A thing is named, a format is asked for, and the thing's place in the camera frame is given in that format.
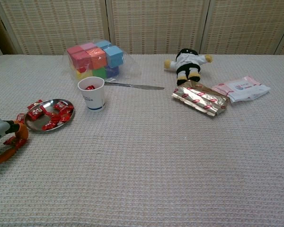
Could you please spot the round metal plate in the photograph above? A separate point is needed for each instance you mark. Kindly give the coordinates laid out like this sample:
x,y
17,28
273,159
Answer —
x,y
38,125

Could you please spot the purple foam cube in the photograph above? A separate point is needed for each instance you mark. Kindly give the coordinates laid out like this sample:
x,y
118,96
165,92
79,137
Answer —
x,y
112,71

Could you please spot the red foam cube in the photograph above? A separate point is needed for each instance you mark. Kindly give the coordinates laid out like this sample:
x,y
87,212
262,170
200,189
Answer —
x,y
81,61
74,50

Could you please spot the pink foam cube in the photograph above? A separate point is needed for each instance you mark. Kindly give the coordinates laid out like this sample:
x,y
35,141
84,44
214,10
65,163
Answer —
x,y
88,46

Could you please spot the green foam cube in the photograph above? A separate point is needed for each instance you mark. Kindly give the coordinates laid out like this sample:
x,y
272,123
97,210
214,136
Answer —
x,y
99,72

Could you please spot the orange foam cube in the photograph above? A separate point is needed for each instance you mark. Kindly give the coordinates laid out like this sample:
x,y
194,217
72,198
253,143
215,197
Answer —
x,y
98,59

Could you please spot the yellow foam cube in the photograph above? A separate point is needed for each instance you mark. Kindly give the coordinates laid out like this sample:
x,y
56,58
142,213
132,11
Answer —
x,y
82,75

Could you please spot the silver table knife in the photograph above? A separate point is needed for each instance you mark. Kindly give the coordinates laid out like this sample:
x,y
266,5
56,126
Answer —
x,y
137,86

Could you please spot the clear plastic bag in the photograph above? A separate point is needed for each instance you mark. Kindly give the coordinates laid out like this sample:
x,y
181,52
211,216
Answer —
x,y
130,65

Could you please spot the pile of red candies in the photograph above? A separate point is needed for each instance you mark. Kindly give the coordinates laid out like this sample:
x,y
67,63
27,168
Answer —
x,y
61,116

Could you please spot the brown wooden board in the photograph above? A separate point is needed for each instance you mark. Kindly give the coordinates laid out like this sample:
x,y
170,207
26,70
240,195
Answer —
x,y
2,35

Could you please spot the white paper cup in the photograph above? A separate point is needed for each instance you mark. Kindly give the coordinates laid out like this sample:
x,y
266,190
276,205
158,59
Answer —
x,y
94,99

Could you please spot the plush doll in white shirt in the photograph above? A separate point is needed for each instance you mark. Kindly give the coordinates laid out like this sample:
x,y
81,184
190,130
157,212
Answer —
x,y
188,63

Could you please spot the beige woven tablecloth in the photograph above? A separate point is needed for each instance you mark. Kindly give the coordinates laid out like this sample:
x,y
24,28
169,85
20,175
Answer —
x,y
156,165

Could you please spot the gold foil snack package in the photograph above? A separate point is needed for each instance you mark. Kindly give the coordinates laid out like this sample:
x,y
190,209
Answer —
x,y
198,98

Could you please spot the light blue foam cube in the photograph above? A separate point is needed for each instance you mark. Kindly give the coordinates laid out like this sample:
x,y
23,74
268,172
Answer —
x,y
103,44
114,56

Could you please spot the pink white wet wipes pack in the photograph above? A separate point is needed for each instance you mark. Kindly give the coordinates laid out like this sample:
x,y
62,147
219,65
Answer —
x,y
243,89

